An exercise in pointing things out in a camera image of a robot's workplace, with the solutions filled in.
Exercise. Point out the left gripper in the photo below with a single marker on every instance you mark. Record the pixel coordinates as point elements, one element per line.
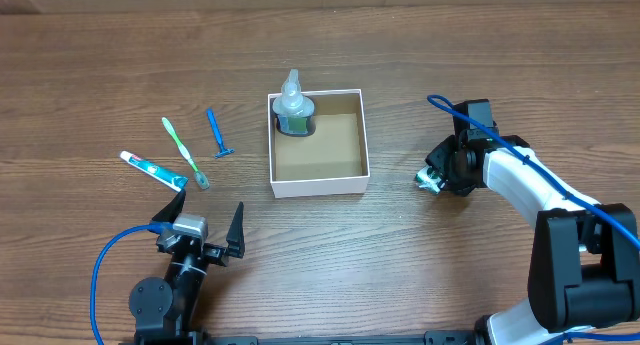
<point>201,252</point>

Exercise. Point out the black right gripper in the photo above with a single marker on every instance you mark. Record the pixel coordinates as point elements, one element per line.
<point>441,165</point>

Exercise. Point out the green soap bar pack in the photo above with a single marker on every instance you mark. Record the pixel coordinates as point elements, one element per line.
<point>429,179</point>

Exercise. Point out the clear pump soap bottle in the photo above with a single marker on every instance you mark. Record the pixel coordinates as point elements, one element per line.
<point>293,110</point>

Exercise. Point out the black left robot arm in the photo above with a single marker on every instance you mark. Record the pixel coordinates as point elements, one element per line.
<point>163,307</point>

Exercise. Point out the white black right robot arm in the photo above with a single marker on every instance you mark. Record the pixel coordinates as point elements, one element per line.
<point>583,273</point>

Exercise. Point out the green white toothbrush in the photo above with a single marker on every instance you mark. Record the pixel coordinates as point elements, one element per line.
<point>201,179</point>

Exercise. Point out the toothpaste tube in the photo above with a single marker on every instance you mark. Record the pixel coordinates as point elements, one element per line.
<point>167,177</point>

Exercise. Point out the blue disposable razor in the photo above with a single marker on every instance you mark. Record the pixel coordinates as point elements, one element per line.
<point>223,150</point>

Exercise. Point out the pink cardboard box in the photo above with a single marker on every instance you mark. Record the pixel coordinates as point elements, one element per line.
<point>334,160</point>

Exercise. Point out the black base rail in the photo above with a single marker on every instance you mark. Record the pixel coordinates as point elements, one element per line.
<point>431,337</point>

